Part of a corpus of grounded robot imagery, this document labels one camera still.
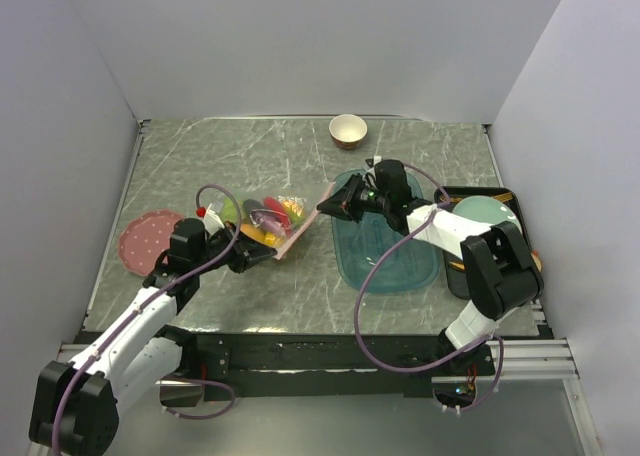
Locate black serving tray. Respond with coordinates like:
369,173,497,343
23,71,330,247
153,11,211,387
443,186,532,300

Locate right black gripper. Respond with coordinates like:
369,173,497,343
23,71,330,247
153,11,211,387
318,172,391,223

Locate pale green cabbage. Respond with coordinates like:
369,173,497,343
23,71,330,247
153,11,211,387
219,197,242,224

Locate orange fruit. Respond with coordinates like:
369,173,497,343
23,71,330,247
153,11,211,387
241,224,282,247

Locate light green plate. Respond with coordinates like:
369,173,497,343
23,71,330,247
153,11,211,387
452,195,523,233

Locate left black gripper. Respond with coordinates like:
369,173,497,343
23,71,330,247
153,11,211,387
192,220,276,274

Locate wooden chopsticks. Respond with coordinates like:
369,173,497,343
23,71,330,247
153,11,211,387
493,192,514,203

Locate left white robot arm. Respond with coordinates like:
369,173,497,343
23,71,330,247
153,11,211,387
28,216,277,455

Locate pink plate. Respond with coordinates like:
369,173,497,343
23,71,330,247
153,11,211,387
117,209,184,276

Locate clear zip top bag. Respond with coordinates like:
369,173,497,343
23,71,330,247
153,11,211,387
231,182,335,260

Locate red chili pepper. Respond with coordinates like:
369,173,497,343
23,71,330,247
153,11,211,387
263,196,291,227

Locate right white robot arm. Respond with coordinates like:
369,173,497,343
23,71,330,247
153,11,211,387
317,157,544,374

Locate yellow lemon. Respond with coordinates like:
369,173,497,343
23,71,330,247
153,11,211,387
280,197,305,222

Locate beige ceramic bowl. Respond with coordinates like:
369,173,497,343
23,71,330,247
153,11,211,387
329,114,368,150

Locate teal plastic food tray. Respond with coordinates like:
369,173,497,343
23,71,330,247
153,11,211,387
331,169,442,295

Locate purple eggplant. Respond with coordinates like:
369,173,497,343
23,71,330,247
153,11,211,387
249,210,287,238

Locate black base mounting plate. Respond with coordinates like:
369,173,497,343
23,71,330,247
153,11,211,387
138,325,496,407

